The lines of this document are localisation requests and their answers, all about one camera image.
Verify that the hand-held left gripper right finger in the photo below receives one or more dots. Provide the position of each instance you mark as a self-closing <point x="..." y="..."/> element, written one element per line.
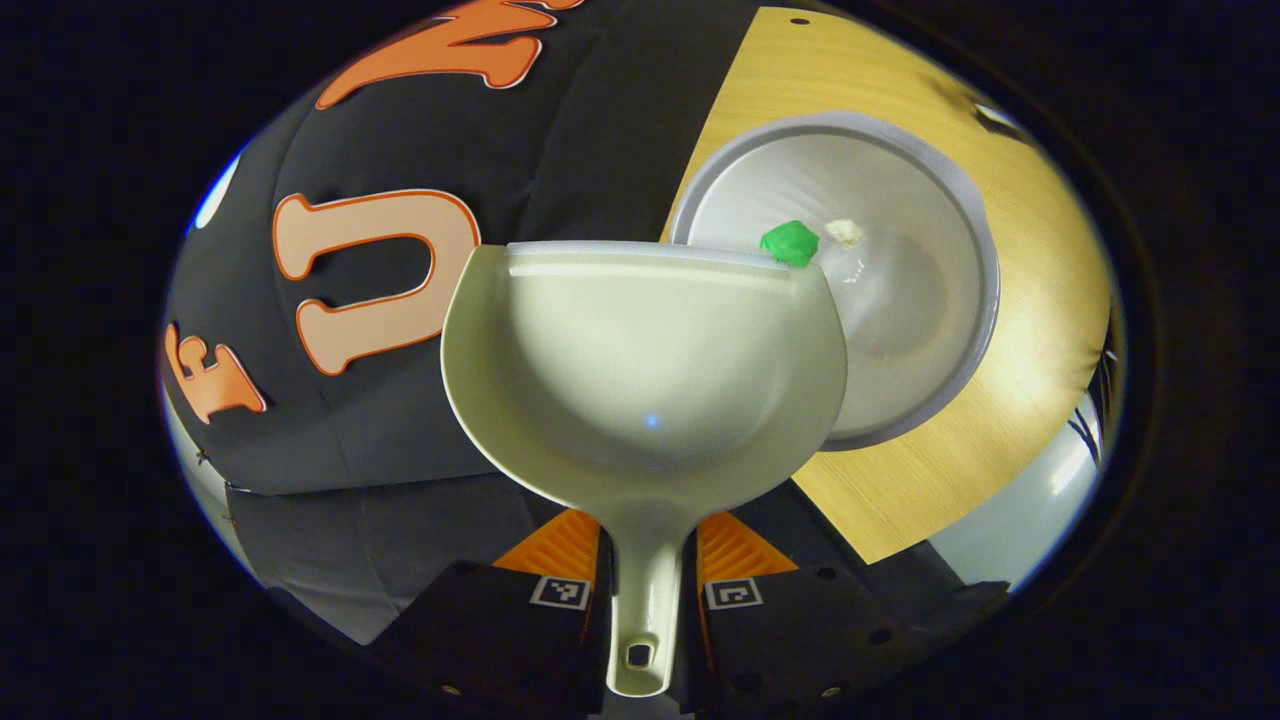
<point x="800" y="630"/>

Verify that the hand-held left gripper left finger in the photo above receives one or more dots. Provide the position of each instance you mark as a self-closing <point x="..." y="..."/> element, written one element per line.
<point x="500" y="630"/>

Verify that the white plastic dustpan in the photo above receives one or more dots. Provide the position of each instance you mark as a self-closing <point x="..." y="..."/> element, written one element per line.
<point x="640" y="380"/>

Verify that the white plastic garbage bin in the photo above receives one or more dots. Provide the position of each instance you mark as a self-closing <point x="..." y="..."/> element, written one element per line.
<point x="910" y="300"/>

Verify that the green paper ball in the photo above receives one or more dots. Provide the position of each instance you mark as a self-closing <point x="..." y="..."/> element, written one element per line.
<point x="790" y="243"/>

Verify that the white paper ball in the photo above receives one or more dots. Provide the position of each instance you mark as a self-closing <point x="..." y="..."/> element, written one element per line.
<point x="845" y="232"/>

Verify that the wooden desktop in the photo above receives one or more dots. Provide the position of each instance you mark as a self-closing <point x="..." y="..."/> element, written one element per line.
<point x="1040" y="260"/>

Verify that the black backdrop cloth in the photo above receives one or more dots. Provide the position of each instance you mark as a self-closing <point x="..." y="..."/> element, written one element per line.
<point x="600" y="140"/>

